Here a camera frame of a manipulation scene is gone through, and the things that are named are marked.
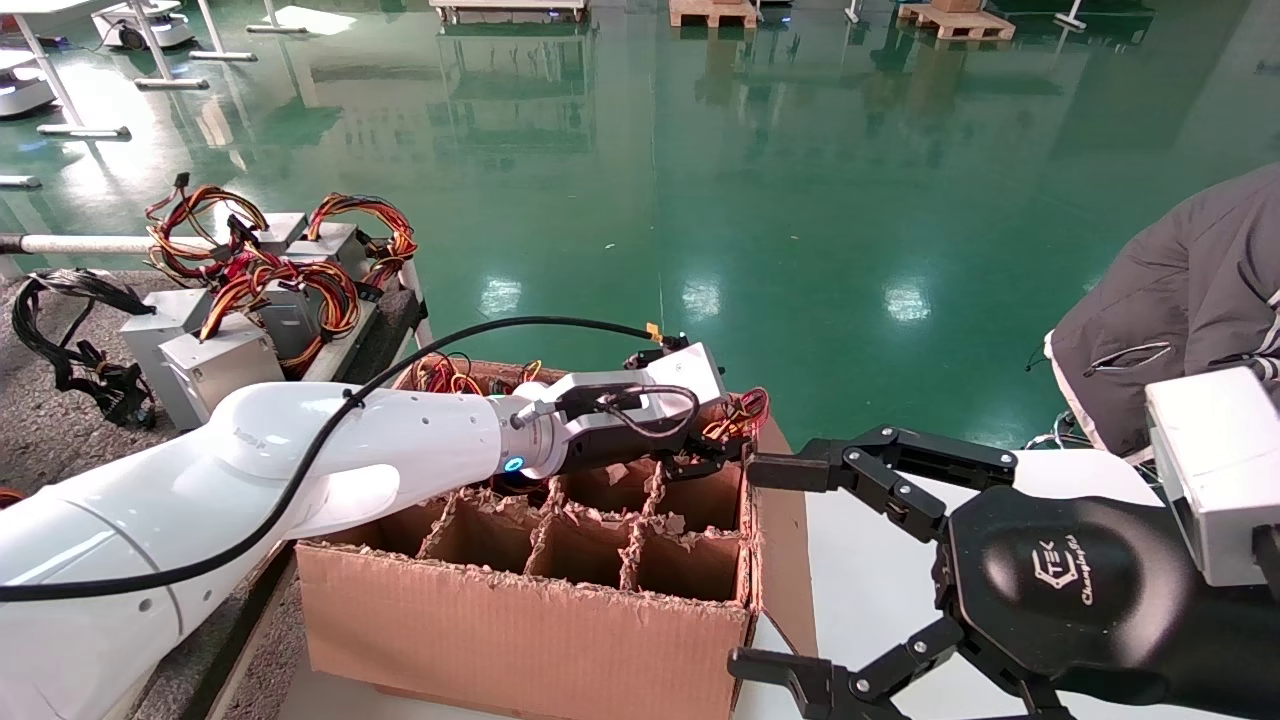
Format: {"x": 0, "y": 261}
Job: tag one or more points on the white background table top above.
{"x": 40, "y": 6}

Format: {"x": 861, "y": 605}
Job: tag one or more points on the pale wooden platform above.
{"x": 510, "y": 10}

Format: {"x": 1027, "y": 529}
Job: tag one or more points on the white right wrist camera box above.
{"x": 1220, "y": 470}

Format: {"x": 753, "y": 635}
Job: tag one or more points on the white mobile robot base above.
{"x": 150, "y": 30}
{"x": 20, "y": 95}

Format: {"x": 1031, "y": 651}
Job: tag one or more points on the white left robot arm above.
{"x": 300, "y": 450}

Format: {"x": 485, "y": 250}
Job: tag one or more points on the silver power supply unit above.
{"x": 225, "y": 375}
{"x": 165, "y": 340}

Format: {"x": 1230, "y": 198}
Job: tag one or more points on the person in grey jacket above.
{"x": 1180, "y": 290}

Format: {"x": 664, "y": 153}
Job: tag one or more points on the white table edge tube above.
{"x": 90, "y": 244}

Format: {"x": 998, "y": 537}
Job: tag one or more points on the brown cardboard box with dividers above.
{"x": 520, "y": 640}

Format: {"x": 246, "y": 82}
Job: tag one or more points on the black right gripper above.
{"x": 1080, "y": 600}

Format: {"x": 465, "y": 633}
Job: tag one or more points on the wooden pallet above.
{"x": 712, "y": 14}
{"x": 960, "y": 24}

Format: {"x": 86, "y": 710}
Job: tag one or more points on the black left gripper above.
{"x": 620, "y": 452}

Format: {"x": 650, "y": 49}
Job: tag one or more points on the white table leg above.
{"x": 1072, "y": 22}
{"x": 170, "y": 83}
{"x": 853, "y": 15}
{"x": 18, "y": 181}
{"x": 85, "y": 131}
{"x": 275, "y": 28}
{"x": 225, "y": 56}

